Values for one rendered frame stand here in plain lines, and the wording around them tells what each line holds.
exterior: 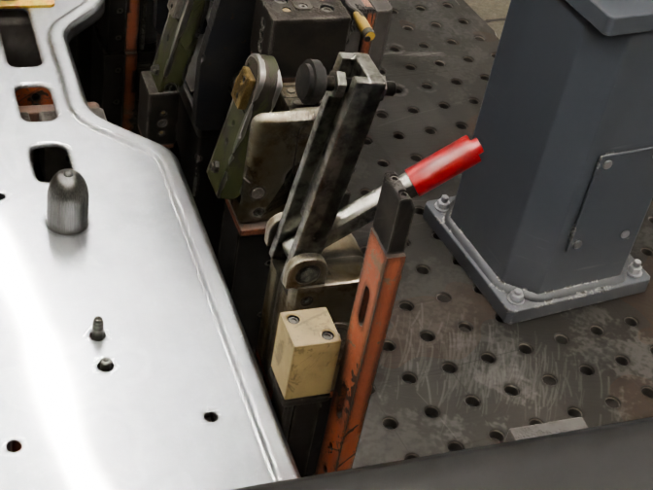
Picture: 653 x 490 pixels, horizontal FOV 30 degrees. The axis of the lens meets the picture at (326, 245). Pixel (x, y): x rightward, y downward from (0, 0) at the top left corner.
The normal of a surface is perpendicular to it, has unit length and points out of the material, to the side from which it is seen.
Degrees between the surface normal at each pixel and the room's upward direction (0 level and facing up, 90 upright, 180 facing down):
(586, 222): 90
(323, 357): 90
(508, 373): 0
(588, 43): 90
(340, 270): 0
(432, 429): 0
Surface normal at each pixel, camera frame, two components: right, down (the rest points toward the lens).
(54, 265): 0.15, -0.75
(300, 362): 0.32, 0.65
